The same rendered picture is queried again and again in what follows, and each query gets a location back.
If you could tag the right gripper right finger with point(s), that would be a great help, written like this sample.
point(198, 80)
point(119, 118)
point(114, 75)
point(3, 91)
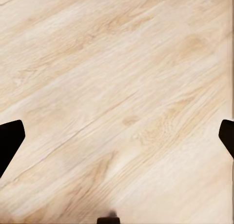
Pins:
point(226, 135)

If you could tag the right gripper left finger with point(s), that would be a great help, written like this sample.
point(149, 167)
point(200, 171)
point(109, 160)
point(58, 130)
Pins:
point(12, 135)

